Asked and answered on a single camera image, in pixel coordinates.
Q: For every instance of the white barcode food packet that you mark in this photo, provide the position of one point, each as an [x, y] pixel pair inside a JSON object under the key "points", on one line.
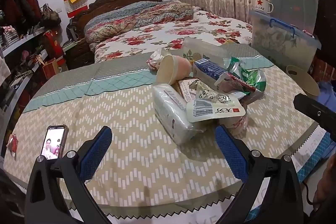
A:
{"points": [[215, 109]]}

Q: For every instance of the beige plastic bin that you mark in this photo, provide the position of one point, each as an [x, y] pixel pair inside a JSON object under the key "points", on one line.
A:
{"points": [[302, 79]]}

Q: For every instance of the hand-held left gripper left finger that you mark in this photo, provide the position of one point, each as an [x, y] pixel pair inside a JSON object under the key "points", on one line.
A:
{"points": [[96, 148]]}

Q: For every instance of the red brick pattern box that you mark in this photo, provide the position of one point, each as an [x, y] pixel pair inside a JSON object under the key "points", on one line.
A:
{"points": [[324, 69]]}

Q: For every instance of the blue milk carton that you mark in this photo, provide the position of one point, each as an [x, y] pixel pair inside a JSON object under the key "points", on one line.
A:
{"points": [[208, 69]]}

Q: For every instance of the brown paper bag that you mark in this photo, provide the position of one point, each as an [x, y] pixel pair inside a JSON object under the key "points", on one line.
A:
{"points": [[50, 69]]}

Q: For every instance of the crumpled paper napkin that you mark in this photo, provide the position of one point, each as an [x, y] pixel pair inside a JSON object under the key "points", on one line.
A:
{"points": [[156, 57]]}

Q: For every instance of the grey shelf unit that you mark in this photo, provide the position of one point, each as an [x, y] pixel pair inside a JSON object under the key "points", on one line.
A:
{"points": [[18, 43]]}

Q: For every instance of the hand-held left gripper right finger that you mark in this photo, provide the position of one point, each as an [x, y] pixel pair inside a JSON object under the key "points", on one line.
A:
{"points": [[231, 153]]}

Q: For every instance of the green crumpled packet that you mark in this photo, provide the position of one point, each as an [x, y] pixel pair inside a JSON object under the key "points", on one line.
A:
{"points": [[249, 77]]}

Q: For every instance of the yellow wrapper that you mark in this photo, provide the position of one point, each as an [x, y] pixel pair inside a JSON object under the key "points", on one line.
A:
{"points": [[230, 42]]}

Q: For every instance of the floral quilt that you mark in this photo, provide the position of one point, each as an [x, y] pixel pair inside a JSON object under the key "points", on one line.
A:
{"points": [[136, 16]]}

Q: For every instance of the dark wooden cabinet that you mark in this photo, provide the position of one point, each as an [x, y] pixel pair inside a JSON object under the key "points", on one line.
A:
{"points": [[326, 16]]}

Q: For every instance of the clear storage box teal lid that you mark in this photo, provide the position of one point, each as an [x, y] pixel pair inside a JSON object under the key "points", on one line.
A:
{"points": [[291, 1]]}

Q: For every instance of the blue cloth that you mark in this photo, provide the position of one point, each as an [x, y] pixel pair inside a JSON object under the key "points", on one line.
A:
{"points": [[328, 91]]}

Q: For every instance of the clear plastic bottle green label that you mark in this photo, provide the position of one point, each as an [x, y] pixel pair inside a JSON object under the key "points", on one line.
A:
{"points": [[202, 47]]}

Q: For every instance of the white tissue packet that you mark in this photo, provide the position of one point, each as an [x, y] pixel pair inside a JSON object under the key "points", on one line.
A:
{"points": [[170, 111]]}

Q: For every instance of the dark handbag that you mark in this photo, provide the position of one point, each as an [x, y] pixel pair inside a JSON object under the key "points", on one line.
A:
{"points": [[49, 16]]}

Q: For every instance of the person's right forearm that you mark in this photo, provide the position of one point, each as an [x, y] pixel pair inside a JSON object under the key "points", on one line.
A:
{"points": [[326, 179]]}

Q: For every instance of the floral bedsheet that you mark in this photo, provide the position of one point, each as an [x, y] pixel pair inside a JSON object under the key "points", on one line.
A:
{"points": [[162, 35]]}

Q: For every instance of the chevron patterned tablecloth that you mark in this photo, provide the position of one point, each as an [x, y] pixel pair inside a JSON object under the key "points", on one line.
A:
{"points": [[126, 108]]}

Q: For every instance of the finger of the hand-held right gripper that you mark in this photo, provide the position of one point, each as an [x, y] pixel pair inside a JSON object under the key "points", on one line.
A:
{"points": [[317, 111]]}

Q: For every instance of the pink paper cup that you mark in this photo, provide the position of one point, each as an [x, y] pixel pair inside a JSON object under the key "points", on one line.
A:
{"points": [[174, 67]]}

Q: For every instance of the smartphone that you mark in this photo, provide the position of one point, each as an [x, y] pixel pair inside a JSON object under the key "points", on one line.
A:
{"points": [[53, 142]]}

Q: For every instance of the small red wrapper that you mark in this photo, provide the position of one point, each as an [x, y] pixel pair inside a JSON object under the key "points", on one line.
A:
{"points": [[12, 144]]}

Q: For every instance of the red gift bag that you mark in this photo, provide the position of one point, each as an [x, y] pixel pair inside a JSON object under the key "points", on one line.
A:
{"points": [[53, 45]]}

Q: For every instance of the brown printed box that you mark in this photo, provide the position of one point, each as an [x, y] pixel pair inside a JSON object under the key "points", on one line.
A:
{"points": [[185, 87]]}

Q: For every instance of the white enamel mug red star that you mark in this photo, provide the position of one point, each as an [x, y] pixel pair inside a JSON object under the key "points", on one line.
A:
{"points": [[262, 5]]}

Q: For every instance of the dark wooden nightstand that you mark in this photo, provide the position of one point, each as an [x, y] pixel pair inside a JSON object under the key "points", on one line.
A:
{"points": [[78, 53]]}

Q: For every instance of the clear storage box blue lid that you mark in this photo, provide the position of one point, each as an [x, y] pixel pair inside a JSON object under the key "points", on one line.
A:
{"points": [[281, 40]]}

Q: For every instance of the crumpled white wrapper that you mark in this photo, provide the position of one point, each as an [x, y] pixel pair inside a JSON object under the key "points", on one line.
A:
{"points": [[206, 92]]}

